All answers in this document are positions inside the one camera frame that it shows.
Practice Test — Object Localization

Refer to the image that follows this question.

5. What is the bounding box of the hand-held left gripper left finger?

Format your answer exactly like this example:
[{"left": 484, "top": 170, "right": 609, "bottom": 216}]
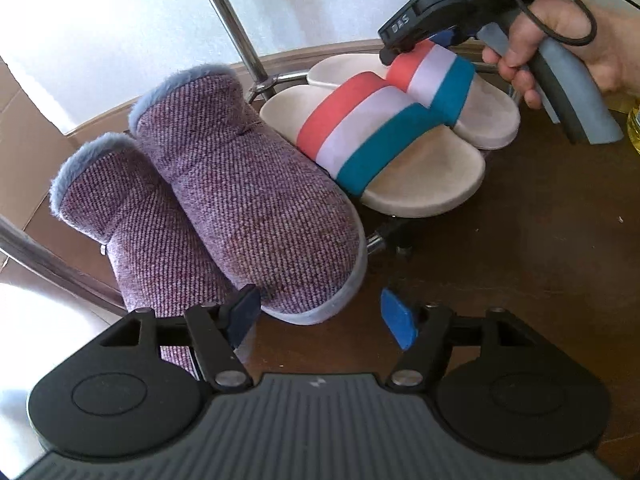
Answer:
[{"left": 99, "top": 283, "right": 263, "bottom": 395}]

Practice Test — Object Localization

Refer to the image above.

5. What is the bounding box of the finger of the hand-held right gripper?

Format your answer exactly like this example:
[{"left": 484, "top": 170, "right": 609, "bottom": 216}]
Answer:
[
  {"left": 429, "top": 27, "right": 481, "bottom": 55},
  {"left": 379, "top": 44, "right": 418, "bottom": 66}
]

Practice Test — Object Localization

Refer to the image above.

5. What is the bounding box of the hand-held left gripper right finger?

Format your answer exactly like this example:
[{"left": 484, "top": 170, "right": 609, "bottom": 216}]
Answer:
[{"left": 380, "top": 286, "right": 539, "bottom": 393}]

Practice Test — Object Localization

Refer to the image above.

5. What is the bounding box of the striped slide sandal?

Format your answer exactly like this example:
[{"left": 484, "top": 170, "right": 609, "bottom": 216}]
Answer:
[
  {"left": 260, "top": 72, "right": 487, "bottom": 219},
  {"left": 306, "top": 42, "right": 522, "bottom": 150}
]

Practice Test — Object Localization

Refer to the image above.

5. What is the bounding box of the purple knit slipper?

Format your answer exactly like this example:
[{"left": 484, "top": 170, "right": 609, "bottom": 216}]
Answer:
[
  {"left": 50, "top": 132, "right": 241, "bottom": 376},
  {"left": 129, "top": 63, "right": 368, "bottom": 326}
]

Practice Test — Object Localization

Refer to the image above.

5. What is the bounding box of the metal corner shoe rack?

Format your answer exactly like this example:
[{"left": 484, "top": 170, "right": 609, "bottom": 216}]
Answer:
[{"left": 0, "top": 0, "right": 516, "bottom": 317}]

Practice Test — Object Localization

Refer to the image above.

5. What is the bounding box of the person's right hand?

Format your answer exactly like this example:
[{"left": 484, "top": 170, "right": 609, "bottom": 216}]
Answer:
[{"left": 481, "top": 0, "right": 640, "bottom": 111}]

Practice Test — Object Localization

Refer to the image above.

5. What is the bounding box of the yellow cooking oil bottle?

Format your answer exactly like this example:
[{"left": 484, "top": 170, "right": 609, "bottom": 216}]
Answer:
[{"left": 625, "top": 102, "right": 640, "bottom": 157}]

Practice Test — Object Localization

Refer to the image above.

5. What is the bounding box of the cardboard sheet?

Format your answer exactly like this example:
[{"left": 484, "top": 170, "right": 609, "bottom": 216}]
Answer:
[{"left": 0, "top": 57, "right": 138, "bottom": 281}]

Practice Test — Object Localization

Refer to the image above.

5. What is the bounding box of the black cable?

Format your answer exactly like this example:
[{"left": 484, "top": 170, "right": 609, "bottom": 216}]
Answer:
[{"left": 490, "top": 0, "right": 640, "bottom": 47}]

